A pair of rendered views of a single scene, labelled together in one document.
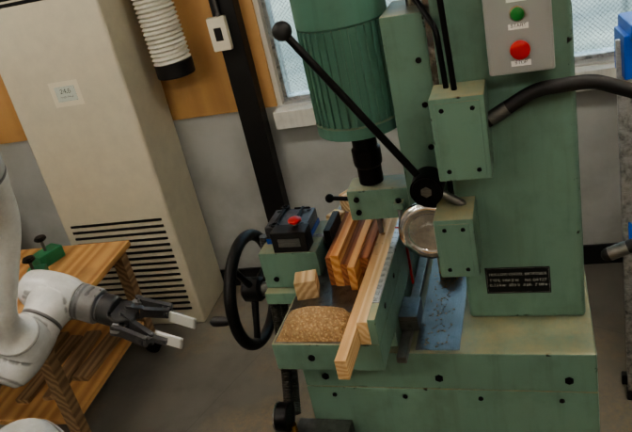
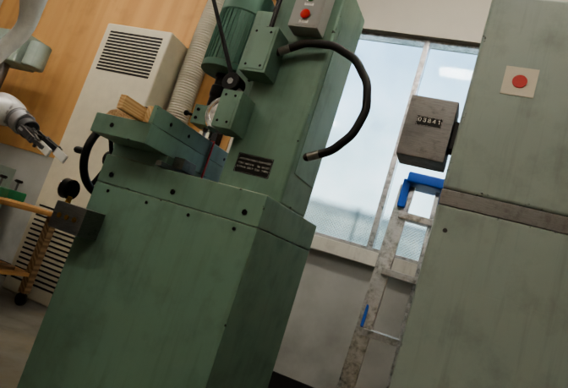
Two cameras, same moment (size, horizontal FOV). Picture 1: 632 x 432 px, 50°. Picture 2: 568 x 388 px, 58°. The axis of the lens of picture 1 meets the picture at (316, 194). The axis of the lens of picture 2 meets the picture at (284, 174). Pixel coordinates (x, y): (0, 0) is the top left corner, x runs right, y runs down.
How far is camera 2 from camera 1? 1.22 m
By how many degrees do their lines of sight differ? 34
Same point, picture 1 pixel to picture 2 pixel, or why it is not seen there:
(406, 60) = not seen: hidden behind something
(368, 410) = (118, 210)
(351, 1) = not seen: outside the picture
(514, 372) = (216, 198)
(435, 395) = (163, 206)
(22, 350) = not seen: outside the picture
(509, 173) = (277, 95)
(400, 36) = (262, 20)
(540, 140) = (300, 79)
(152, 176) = not seen: hidden behind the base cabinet
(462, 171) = (251, 64)
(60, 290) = (13, 102)
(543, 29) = (319, 8)
